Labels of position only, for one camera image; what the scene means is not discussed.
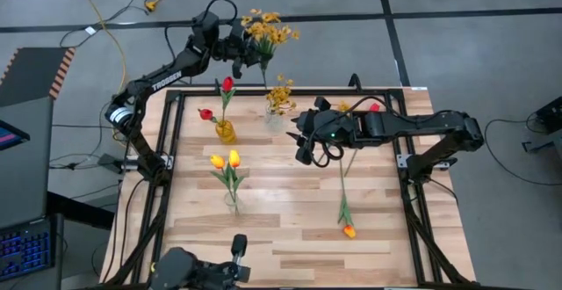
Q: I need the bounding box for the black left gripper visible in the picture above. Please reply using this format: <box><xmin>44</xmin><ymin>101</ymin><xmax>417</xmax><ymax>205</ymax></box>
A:
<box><xmin>221</xmin><ymin>18</ymin><xmax>265</xmax><ymax>80</ymax></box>

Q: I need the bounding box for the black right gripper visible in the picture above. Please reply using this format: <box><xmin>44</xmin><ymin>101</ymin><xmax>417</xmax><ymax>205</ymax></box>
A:
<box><xmin>285</xmin><ymin>96</ymin><xmax>362</xmax><ymax>166</ymax></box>

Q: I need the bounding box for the yellow orange artificial tulip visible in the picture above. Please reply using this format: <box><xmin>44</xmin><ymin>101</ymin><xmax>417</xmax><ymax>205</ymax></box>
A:
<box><xmin>227</xmin><ymin>149</ymin><xmax>247</xmax><ymax>216</ymax></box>
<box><xmin>336</xmin><ymin>157</ymin><xmax>357</xmax><ymax>240</ymax></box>
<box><xmin>209</xmin><ymin>154</ymin><xmax>236</xmax><ymax>214</ymax></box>

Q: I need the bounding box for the tall clear glass vase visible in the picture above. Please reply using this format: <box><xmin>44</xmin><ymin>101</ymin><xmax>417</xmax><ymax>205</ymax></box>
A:
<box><xmin>222</xmin><ymin>190</ymin><xmax>244</xmax><ymax>217</ymax></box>

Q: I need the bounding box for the ribbed clear glass vase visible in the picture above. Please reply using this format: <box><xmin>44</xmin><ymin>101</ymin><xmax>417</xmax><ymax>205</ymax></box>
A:
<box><xmin>264</xmin><ymin>105</ymin><xmax>285</xmax><ymax>133</ymax></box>

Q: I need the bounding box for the amber glass bottle vase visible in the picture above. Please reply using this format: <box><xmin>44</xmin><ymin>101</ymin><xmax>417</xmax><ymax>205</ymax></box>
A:
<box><xmin>214</xmin><ymin>119</ymin><xmax>238</xmax><ymax>145</ymax></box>

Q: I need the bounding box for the large hazard striped floor mat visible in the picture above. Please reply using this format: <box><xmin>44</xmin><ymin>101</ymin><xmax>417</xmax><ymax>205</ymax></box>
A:
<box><xmin>0</xmin><ymin>47</ymin><xmax>77</xmax><ymax>109</ymax></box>

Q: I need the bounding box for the black desk bar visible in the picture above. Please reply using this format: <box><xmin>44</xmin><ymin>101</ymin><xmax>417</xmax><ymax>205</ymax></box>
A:
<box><xmin>46</xmin><ymin>191</ymin><xmax>116</xmax><ymax>230</ymax></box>

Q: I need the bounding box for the black floor box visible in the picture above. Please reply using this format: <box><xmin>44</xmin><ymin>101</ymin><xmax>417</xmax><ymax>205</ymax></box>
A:
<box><xmin>534</xmin><ymin>95</ymin><xmax>562</xmax><ymax>135</ymax></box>

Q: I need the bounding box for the lit monitor screen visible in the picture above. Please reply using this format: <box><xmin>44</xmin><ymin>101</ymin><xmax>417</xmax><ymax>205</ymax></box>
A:
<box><xmin>0</xmin><ymin>119</ymin><xmax>32</xmax><ymax>151</ymax></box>

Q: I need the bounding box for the grey desk top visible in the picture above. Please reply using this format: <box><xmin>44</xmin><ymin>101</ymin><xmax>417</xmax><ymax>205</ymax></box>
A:
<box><xmin>0</xmin><ymin>96</ymin><xmax>54</xmax><ymax>230</ymax></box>

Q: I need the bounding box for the black backlit keyboard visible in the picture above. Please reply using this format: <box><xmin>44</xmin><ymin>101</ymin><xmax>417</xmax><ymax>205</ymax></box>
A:
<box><xmin>0</xmin><ymin>214</ymin><xmax>65</xmax><ymax>282</ymax></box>

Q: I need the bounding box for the black metal table frame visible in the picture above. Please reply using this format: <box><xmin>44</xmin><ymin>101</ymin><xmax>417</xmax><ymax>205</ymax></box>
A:
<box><xmin>101</xmin><ymin>85</ymin><xmax>478</xmax><ymax>290</ymax></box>

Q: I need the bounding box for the long yellow floor cable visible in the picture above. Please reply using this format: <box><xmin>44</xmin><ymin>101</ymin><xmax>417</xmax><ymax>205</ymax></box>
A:
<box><xmin>68</xmin><ymin>0</ymin><xmax>128</xmax><ymax>98</ymax></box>

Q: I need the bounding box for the thin black floor cable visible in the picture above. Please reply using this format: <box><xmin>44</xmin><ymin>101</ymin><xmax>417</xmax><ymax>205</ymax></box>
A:
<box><xmin>482</xmin><ymin>112</ymin><xmax>562</xmax><ymax>196</ymax></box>

